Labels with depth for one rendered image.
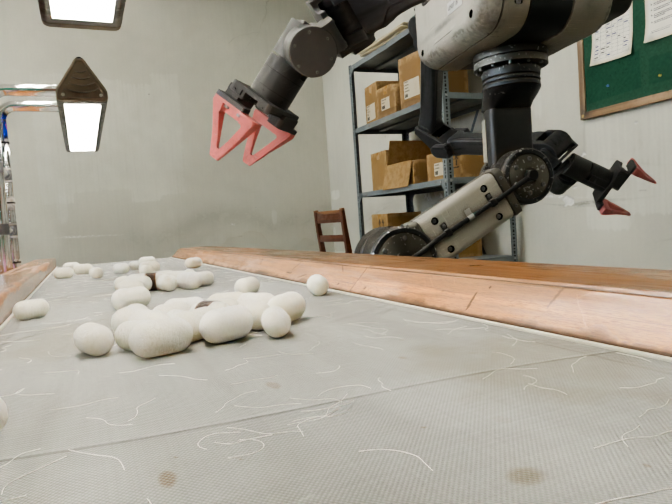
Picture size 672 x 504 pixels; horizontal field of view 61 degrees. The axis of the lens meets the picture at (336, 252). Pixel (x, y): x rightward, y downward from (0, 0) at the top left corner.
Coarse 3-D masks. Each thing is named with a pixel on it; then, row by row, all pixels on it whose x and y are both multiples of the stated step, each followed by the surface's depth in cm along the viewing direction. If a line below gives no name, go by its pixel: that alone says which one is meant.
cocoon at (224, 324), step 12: (216, 312) 35; (228, 312) 35; (240, 312) 36; (204, 324) 35; (216, 324) 35; (228, 324) 35; (240, 324) 36; (252, 324) 37; (204, 336) 35; (216, 336) 35; (228, 336) 35; (240, 336) 36
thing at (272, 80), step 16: (272, 64) 74; (288, 64) 73; (256, 80) 75; (272, 80) 74; (288, 80) 74; (304, 80) 77; (256, 96) 72; (272, 96) 75; (288, 96) 76; (272, 112) 74; (288, 112) 78
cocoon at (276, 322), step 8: (264, 312) 37; (272, 312) 36; (280, 312) 36; (264, 320) 36; (272, 320) 35; (280, 320) 35; (288, 320) 36; (264, 328) 36; (272, 328) 35; (280, 328) 35; (288, 328) 36; (272, 336) 36; (280, 336) 36
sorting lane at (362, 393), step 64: (64, 320) 51; (320, 320) 41; (384, 320) 40; (448, 320) 38; (0, 384) 29; (64, 384) 28; (128, 384) 27; (192, 384) 26; (256, 384) 26; (320, 384) 25; (384, 384) 24; (448, 384) 24; (512, 384) 23; (576, 384) 23; (640, 384) 22; (0, 448) 20; (64, 448) 19; (128, 448) 19; (192, 448) 19; (256, 448) 18; (320, 448) 18; (384, 448) 18; (448, 448) 17; (512, 448) 17; (576, 448) 17; (640, 448) 16
